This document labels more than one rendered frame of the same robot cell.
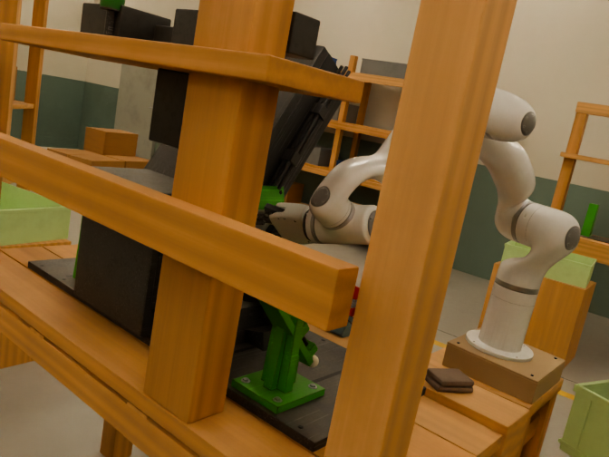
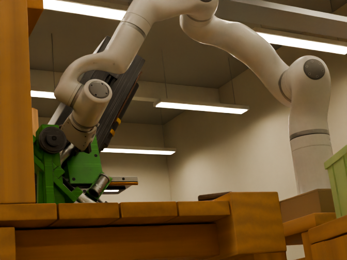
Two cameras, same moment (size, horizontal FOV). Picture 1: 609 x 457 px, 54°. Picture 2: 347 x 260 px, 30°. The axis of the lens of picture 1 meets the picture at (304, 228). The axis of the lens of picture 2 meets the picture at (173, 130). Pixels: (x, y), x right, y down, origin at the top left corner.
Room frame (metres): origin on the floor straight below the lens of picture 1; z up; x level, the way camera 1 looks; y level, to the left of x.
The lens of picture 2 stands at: (-0.25, -1.05, 0.60)
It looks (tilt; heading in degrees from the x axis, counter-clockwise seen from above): 17 degrees up; 25
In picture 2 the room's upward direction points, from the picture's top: 6 degrees counter-clockwise
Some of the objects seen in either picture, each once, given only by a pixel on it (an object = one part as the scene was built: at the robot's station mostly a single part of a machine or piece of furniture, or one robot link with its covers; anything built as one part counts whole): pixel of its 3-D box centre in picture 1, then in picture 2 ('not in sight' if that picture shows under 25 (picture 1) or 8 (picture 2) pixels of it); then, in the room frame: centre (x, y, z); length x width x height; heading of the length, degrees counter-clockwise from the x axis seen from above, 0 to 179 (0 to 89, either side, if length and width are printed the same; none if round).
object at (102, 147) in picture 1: (103, 160); not in sight; (7.59, 2.71, 0.37); 1.20 x 0.80 x 0.74; 154
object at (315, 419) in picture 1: (205, 320); not in sight; (1.48, 0.21, 0.89); 1.10 x 0.42 x 0.02; 52
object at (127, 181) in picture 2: not in sight; (78, 185); (1.61, 0.21, 1.11); 0.39 x 0.16 x 0.03; 142
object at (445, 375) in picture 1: (448, 379); (215, 200); (1.34, -0.40, 0.91); 0.10 x 0.08 x 0.03; 110
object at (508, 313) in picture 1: (507, 316); (314, 168); (1.63, -0.61, 1.01); 0.19 x 0.19 x 0.18
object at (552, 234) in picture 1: (537, 249); (307, 98); (1.60, -0.64, 1.22); 0.19 x 0.12 x 0.24; 35
